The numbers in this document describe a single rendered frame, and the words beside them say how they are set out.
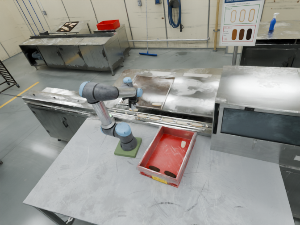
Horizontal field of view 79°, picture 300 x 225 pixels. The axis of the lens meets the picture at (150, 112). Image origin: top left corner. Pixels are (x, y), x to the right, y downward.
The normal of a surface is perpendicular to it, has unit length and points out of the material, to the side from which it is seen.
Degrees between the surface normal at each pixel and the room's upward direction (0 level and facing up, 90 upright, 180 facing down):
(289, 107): 0
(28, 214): 0
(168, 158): 0
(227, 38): 90
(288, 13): 88
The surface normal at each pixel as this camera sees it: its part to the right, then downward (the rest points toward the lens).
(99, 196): -0.15, -0.76
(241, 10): -0.39, 0.64
